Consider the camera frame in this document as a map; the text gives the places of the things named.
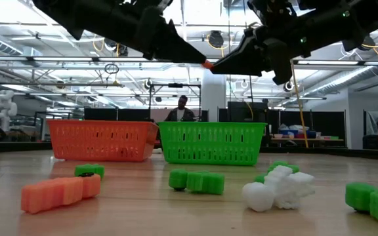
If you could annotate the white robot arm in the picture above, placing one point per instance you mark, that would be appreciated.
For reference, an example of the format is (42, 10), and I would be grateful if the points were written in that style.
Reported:
(3, 106)

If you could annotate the green plastic basket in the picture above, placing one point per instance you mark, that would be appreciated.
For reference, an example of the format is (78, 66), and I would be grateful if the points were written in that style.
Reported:
(212, 144)

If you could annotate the black partition panels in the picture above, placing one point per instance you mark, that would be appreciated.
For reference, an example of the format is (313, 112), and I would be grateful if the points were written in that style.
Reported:
(327, 126)

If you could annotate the green plastic skeleton toy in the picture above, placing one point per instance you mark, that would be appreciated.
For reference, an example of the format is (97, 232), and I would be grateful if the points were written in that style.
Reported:
(372, 203)
(89, 170)
(279, 164)
(197, 182)

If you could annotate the wooden side table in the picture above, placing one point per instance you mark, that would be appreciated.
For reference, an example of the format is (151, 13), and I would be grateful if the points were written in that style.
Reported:
(307, 140)

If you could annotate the white plastic skeleton toy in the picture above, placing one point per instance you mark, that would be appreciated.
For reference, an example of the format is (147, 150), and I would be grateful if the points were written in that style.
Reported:
(158, 150)
(274, 193)

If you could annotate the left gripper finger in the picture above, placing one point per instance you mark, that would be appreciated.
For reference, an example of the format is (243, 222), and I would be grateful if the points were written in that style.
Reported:
(179, 49)

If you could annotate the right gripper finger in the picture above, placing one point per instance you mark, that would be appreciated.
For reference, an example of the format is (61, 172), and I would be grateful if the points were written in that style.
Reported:
(241, 62)

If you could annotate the orange plastic basket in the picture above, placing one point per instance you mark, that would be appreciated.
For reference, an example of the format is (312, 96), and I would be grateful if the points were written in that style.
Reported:
(100, 141)

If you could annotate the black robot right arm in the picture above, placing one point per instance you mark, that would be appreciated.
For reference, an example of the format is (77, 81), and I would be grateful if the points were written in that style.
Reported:
(340, 23)

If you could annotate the blue storage bin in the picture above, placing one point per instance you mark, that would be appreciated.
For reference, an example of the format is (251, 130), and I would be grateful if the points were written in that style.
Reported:
(294, 132)

